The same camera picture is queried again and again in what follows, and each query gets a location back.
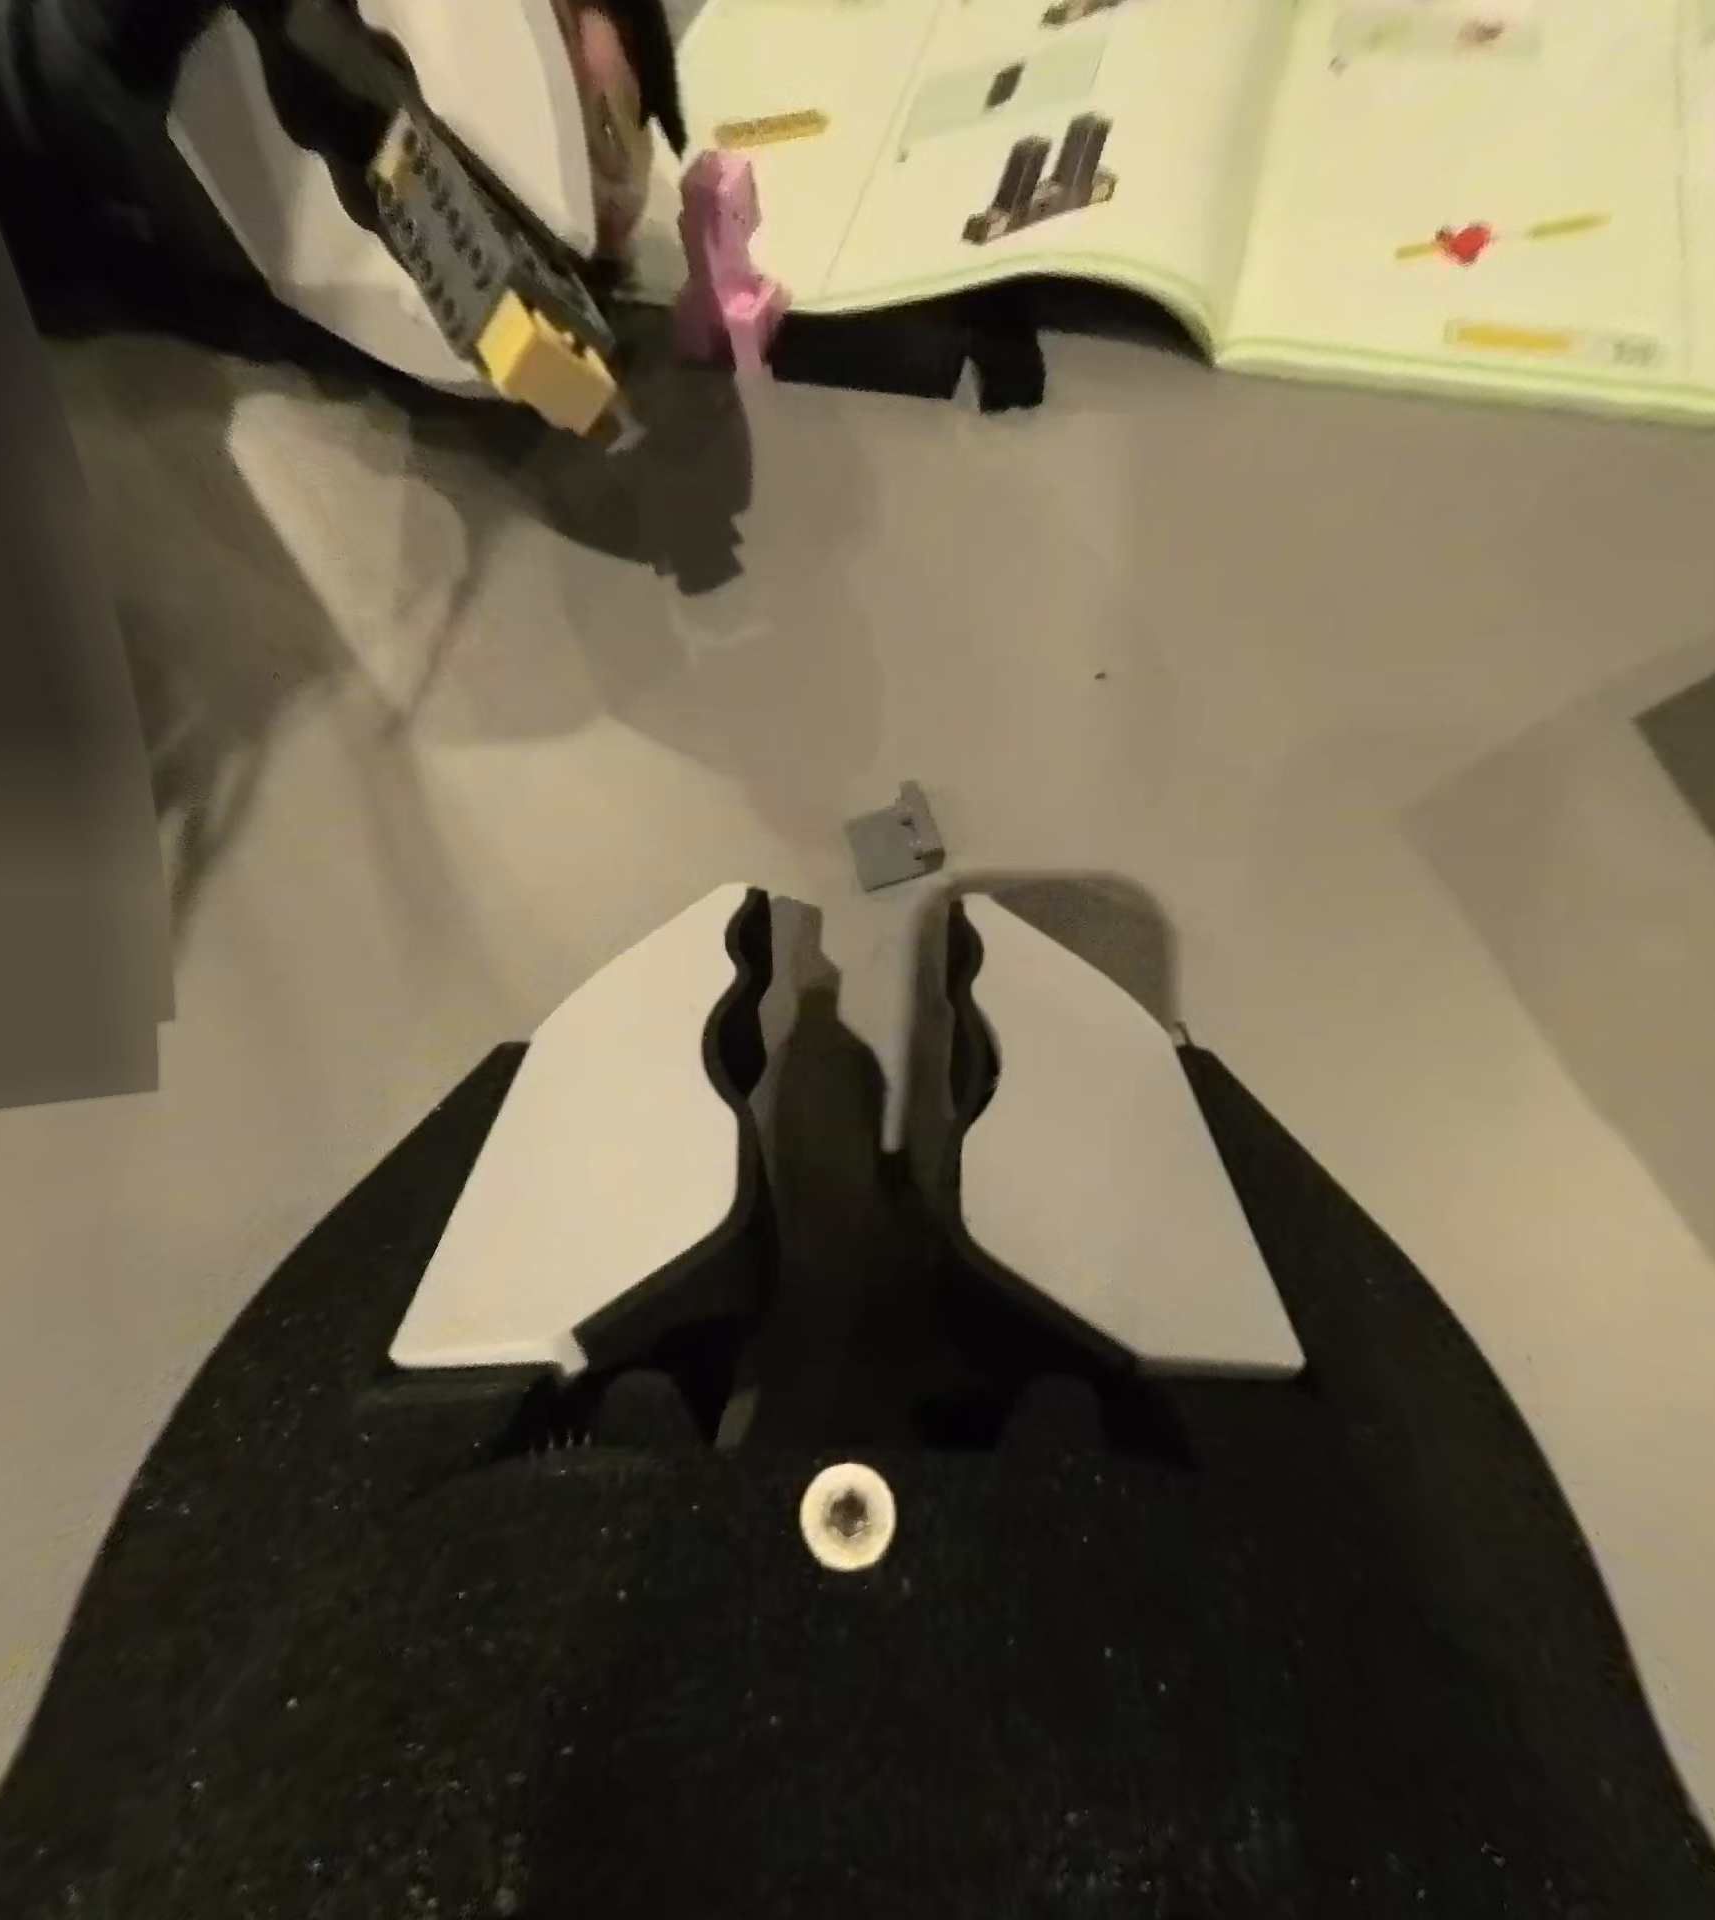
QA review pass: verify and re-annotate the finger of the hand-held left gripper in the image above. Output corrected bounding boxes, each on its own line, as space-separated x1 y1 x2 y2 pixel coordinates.
168 30 478 396
354 0 606 259

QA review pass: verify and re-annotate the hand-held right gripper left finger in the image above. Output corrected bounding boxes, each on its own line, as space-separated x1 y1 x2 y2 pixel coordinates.
390 883 846 1376

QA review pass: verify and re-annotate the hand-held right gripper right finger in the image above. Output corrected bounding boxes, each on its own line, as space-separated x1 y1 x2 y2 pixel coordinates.
886 885 1308 1380

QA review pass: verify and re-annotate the grey and yellow brick assembly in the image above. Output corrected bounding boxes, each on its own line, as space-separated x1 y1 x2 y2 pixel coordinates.
368 110 644 452

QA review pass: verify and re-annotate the small grey brick piece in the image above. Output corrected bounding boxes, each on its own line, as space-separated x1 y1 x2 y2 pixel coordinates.
846 780 946 896

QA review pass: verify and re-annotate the pink brick figure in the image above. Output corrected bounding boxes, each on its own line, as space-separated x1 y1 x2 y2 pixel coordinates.
672 150 794 376

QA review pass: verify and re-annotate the open pale green instruction booklet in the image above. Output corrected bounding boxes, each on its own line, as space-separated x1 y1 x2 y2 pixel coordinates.
678 0 1715 438

